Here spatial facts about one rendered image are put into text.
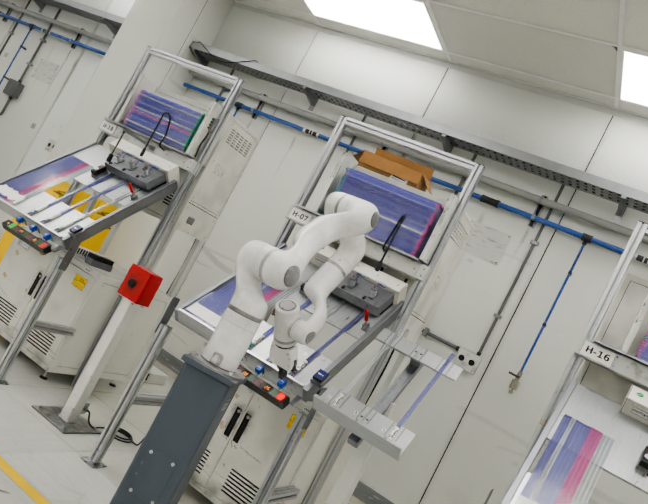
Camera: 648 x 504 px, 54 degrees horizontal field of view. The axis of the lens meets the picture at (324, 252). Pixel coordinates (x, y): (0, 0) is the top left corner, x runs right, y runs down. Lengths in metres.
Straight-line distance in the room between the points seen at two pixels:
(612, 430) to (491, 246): 2.03
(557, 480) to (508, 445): 1.84
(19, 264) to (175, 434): 2.05
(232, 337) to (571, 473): 1.20
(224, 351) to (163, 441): 0.32
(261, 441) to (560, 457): 1.19
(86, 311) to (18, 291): 0.47
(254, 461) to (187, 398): 0.86
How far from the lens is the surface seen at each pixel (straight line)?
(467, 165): 2.95
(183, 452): 2.04
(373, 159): 3.40
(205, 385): 2.00
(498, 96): 4.73
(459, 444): 4.20
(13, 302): 3.83
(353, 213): 2.14
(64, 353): 3.56
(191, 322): 2.66
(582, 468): 2.39
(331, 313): 2.72
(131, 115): 3.90
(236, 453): 2.85
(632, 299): 2.86
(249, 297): 1.99
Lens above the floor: 1.06
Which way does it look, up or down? 3 degrees up
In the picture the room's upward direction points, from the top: 28 degrees clockwise
